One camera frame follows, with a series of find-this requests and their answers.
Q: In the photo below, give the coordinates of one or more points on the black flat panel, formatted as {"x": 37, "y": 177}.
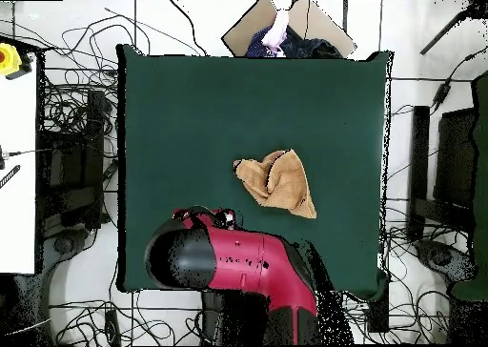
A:
{"x": 455, "y": 156}

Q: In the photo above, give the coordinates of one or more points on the white pink garment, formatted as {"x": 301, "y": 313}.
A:
{"x": 277, "y": 30}

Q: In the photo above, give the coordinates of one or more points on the blue dotted garment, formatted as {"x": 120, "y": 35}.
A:
{"x": 256, "y": 45}

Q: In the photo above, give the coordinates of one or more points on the black table leg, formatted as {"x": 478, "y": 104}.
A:
{"x": 378, "y": 312}

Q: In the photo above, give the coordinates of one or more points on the white desk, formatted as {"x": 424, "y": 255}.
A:
{"x": 17, "y": 171}

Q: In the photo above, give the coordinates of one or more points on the dark green table cloth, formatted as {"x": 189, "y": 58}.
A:
{"x": 190, "y": 133}

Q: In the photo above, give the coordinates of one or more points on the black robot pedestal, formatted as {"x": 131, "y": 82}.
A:
{"x": 225, "y": 316}

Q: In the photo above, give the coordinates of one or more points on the black equipment rack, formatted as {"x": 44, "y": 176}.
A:
{"x": 72, "y": 171}

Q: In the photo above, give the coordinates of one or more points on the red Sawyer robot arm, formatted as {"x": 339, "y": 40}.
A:
{"x": 244, "y": 259}

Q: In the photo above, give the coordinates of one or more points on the black power strip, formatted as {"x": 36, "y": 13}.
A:
{"x": 112, "y": 328}

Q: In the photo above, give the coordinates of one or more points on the cardboard box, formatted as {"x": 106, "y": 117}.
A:
{"x": 244, "y": 30}

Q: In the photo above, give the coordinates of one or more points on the orange terry towel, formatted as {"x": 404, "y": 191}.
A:
{"x": 282, "y": 183}

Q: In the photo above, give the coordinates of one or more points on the black rod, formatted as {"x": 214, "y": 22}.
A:
{"x": 442, "y": 32}

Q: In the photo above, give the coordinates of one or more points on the black upright bar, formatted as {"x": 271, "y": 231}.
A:
{"x": 419, "y": 152}

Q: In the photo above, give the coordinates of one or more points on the dark navy garment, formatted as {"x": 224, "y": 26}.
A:
{"x": 312, "y": 47}

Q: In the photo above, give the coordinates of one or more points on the yellow emergency stop button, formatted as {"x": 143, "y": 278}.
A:
{"x": 8, "y": 59}

